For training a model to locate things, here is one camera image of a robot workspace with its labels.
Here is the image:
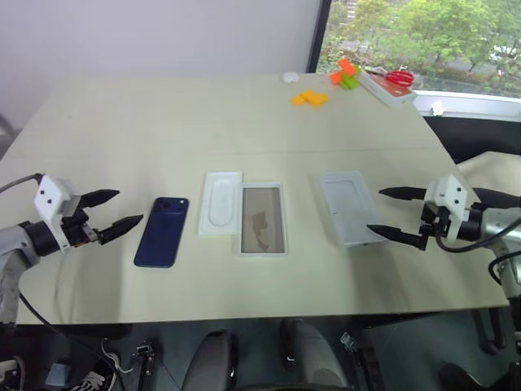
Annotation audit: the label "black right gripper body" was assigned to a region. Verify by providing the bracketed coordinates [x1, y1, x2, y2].
[418, 201, 453, 240]

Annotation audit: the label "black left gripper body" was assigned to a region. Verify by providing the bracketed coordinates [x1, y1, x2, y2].
[60, 195, 103, 248]

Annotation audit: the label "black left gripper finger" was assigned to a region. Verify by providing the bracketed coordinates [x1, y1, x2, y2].
[81, 188, 120, 211]
[97, 213, 145, 246]

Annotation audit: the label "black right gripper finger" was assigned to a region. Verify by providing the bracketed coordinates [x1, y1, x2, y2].
[366, 223, 429, 251]
[378, 186, 428, 202]

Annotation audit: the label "dark blue smartphone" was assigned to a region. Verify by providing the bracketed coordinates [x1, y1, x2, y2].
[134, 196, 190, 270]

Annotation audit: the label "white phone box lid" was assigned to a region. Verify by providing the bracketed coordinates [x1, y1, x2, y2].
[317, 169, 390, 248]

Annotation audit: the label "white phone box tray insert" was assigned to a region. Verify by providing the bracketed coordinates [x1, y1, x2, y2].
[198, 171, 244, 237]

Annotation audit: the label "white phone box base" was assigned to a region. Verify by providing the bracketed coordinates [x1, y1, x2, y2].
[232, 182, 291, 259]

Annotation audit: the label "green toy brick block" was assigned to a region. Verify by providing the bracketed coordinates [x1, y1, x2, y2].
[340, 64, 364, 91]

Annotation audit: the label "yellow toy brick block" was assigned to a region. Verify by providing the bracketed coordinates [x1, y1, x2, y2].
[290, 89, 331, 109]

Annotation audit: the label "orange toy brick block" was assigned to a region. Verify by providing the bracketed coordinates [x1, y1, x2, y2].
[330, 59, 357, 85]

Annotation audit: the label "black and white sneaker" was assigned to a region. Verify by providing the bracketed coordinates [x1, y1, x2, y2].
[74, 368, 118, 391]

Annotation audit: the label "dark rounded grey shape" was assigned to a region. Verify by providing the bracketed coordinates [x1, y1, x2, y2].
[190, 328, 238, 391]

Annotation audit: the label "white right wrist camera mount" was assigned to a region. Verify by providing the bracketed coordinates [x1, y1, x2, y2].
[422, 174, 469, 242]

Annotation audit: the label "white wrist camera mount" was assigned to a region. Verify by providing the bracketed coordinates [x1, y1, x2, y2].
[33, 174, 82, 254]
[422, 174, 469, 242]

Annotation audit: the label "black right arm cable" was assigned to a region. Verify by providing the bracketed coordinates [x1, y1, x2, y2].
[434, 217, 521, 294]

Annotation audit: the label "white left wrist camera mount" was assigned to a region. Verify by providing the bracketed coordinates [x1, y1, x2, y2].
[33, 174, 82, 254]

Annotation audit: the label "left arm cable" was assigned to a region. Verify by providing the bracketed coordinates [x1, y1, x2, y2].
[0, 174, 44, 195]

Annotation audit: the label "red handled scissors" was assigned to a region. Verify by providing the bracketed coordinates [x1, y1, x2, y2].
[365, 66, 417, 87]

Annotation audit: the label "black window frame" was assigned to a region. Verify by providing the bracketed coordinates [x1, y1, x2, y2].
[306, 0, 333, 75]

